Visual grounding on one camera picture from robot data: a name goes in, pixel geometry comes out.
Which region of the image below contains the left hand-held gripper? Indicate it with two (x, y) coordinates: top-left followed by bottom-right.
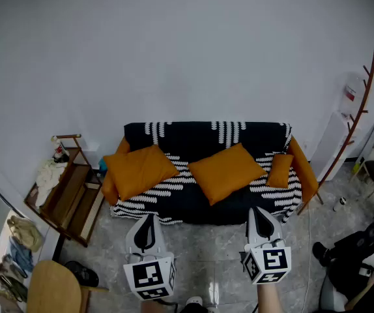
(123, 213), (177, 301)

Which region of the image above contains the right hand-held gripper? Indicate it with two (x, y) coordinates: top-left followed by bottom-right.
(240, 206), (292, 285)

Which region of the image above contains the small orange cushion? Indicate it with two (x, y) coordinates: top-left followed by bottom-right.
(265, 153), (295, 189)

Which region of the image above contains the large orange cushion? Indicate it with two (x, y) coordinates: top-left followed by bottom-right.
(103, 144), (180, 202)
(187, 142), (268, 207)

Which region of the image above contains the person's left forearm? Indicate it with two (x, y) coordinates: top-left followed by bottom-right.
(140, 300), (162, 313)

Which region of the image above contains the person's right forearm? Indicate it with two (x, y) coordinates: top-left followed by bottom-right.
(257, 282), (284, 313)

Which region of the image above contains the black shoe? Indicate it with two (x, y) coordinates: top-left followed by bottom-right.
(63, 260), (100, 288)

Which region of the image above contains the person's white shoe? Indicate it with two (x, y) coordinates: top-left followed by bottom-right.
(186, 296), (218, 313)

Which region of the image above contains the wooden side cart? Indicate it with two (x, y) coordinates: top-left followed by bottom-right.
(23, 134), (106, 248)

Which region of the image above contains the white round chair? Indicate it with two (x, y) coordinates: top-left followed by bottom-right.
(319, 249), (374, 313)

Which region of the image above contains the wooden coat rack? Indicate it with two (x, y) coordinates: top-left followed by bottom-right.
(297, 37), (374, 215)

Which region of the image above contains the round wooden chair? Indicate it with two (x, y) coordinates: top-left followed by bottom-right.
(26, 260), (109, 313)

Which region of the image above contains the white water dispenser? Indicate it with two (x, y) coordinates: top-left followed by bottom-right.
(309, 111), (354, 182)

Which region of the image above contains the cream crumpled cloth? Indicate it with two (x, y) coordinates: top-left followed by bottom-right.
(35, 159), (68, 208)

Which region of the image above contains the beige bag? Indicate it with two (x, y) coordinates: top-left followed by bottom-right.
(7, 215), (44, 253)

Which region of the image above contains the blue cloth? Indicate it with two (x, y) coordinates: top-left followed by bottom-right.
(9, 236), (35, 273)

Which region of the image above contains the dark green bag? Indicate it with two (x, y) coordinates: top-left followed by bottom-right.
(0, 265), (28, 303)

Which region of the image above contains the clear water jug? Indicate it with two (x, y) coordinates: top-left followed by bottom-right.
(340, 72), (367, 117)

